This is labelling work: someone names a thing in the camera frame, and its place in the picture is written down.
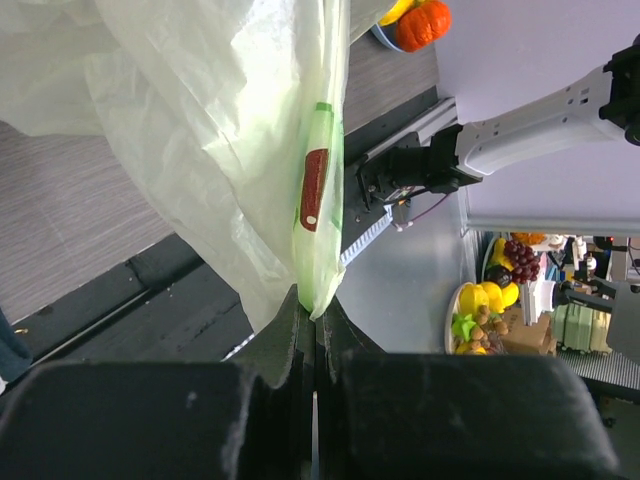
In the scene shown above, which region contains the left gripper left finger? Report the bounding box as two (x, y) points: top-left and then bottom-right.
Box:
(234, 286), (314, 479)

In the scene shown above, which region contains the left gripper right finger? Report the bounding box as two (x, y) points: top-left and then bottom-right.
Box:
(314, 299), (383, 479)

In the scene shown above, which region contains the green avocado print plastic bag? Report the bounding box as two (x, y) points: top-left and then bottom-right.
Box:
(1, 1), (390, 330)

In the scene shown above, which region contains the fake orange tangerine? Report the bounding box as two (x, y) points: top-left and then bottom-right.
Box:
(395, 1), (453, 53)

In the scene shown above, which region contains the fake yellow banana bunch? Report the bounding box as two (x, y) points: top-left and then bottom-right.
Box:
(378, 0), (424, 27)

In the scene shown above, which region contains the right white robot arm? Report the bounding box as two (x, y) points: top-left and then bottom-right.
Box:
(356, 43), (639, 207)

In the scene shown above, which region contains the background fake fruit plate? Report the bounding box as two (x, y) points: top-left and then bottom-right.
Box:
(445, 232), (545, 355)

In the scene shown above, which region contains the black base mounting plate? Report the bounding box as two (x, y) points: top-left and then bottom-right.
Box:
(0, 84), (441, 396)

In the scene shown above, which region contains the cardboard box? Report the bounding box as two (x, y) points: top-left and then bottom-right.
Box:
(502, 307), (557, 356)

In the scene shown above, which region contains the pale green suitcase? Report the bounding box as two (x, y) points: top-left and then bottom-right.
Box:
(551, 304), (612, 354)

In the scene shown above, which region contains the white navy trimmed shirt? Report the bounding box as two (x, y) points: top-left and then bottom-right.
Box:
(0, 312), (33, 393)

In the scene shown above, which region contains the light blue plate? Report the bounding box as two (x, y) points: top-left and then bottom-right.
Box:
(370, 24), (404, 53)

